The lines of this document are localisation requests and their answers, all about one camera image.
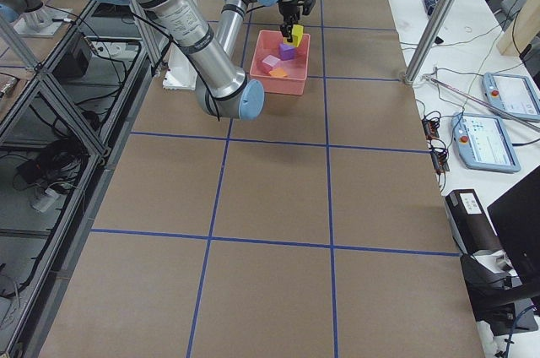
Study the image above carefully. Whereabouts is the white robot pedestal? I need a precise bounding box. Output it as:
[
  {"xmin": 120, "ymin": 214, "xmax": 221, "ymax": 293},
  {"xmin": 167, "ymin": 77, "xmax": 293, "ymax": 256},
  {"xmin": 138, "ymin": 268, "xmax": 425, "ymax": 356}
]
[{"xmin": 163, "ymin": 45, "xmax": 197, "ymax": 91}]

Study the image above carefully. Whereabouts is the upper teach pendant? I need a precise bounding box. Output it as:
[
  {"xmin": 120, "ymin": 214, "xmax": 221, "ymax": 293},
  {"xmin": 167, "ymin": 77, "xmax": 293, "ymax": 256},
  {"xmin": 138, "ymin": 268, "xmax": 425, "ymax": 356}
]
[{"xmin": 482, "ymin": 73, "xmax": 539, "ymax": 122}]

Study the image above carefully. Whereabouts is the purple foam block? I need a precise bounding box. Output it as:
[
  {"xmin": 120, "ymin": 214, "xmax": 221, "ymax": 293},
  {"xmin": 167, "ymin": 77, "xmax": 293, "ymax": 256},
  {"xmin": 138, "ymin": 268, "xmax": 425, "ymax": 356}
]
[{"xmin": 278, "ymin": 43, "xmax": 296, "ymax": 61}]

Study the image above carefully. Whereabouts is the teach pendant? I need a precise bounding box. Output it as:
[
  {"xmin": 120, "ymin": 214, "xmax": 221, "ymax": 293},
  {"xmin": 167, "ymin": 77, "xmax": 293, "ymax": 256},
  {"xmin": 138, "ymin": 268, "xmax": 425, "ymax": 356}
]
[
  {"xmin": 451, "ymin": 112, "xmax": 521, "ymax": 173},
  {"xmin": 482, "ymin": 73, "xmax": 539, "ymax": 122}
]

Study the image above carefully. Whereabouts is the black monitor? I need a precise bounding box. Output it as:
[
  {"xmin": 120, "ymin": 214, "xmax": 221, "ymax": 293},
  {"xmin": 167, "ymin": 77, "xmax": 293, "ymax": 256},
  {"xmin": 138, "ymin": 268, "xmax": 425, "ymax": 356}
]
[{"xmin": 488, "ymin": 167, "xmax": 539, "ymax": 281}]

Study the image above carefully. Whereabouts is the blue black tool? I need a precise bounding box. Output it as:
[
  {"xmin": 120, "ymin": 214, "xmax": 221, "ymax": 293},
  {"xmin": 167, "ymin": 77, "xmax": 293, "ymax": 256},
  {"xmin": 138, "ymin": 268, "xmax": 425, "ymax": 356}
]
[{"xmin": 422, "ymin": 0, "xmax": 437, "ymax": 17}]

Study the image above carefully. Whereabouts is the black box with label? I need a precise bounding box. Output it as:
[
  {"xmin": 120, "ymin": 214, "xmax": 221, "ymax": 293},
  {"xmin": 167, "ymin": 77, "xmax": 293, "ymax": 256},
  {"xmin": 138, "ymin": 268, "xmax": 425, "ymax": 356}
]
[{"xmin": 445, "ymin": 189, "xmax": 502, "ymax": 256}]

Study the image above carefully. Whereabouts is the yellow foam block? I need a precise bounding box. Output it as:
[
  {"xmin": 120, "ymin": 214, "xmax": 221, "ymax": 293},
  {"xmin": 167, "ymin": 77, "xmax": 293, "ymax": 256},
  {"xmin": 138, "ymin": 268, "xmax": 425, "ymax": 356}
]
[{"xmin": 283, "ymin": 24, "xmax": 304, "ymax": 47}]

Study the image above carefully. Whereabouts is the small circuit board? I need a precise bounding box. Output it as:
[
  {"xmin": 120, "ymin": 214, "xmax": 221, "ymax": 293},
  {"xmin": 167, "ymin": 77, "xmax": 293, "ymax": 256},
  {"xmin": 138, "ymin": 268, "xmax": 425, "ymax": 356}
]
[{"xmin": 422, "ymin": 118, "xmax": 440, "ymax": 140}]

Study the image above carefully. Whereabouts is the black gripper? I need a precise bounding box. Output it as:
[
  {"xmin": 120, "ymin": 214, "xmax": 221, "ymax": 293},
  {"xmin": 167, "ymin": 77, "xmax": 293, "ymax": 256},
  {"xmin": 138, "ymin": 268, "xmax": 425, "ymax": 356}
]
[{"xmin": 278, "ymin": 0, "xmax": 301, "ymax": 38}]

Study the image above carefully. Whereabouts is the aluminium frame post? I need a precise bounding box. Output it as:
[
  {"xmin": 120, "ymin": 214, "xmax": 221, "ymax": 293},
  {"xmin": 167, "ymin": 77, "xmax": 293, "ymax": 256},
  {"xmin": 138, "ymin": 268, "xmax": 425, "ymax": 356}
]
[{"xmin": 402, "ymin": 0, "xmax": 455, "ymax": 85}]

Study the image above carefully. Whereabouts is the pink foam block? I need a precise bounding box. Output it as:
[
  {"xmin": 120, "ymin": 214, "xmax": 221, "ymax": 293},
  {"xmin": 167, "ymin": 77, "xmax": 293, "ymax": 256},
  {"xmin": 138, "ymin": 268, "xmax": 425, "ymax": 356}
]
[{"xmin": 259, "ymin": 55, "xmax": 281, "ymax": 74}]

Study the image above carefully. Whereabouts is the lower teach pendant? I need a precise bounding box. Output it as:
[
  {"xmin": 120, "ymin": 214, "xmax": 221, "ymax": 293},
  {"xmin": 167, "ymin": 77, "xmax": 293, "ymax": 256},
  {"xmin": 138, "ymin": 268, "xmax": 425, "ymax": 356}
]
[{"xmin": 451, "ymin": 112, "xmax": 521, "ymax": 173}]

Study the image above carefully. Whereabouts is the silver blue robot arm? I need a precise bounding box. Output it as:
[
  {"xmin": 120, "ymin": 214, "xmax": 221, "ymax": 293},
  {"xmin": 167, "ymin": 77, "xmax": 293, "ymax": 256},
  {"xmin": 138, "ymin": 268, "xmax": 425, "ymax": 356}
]
[
  {"xmin": 1, "ymin": 0, "xmax": 63, "ymax": 38},
  {"xmin": 95, "ymin": 0, "xmax": 300, "ymax": 120}
]

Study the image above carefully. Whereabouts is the orange foam block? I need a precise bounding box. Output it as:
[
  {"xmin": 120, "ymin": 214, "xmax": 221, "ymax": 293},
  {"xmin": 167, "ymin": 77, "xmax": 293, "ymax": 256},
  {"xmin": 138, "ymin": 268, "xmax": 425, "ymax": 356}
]
[{"xmin": 269, "ymin": 68, "xmax": 288, "ymax": 78}]

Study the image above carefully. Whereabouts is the pink plastic bin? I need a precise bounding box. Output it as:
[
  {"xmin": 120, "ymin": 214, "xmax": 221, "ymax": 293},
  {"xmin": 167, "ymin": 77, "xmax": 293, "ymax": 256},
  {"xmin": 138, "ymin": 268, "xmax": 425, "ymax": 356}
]
[{"xmin": 250, "ymin": 30, "xmax": 311, "ymax": 96}]

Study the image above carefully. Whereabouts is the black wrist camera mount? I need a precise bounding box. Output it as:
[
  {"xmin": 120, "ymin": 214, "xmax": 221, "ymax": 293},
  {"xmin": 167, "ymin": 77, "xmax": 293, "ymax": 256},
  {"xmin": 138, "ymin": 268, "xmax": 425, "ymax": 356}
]
[{"xmin": 297, "ymin": 0, "xmax": 316, "ymax": 16}]

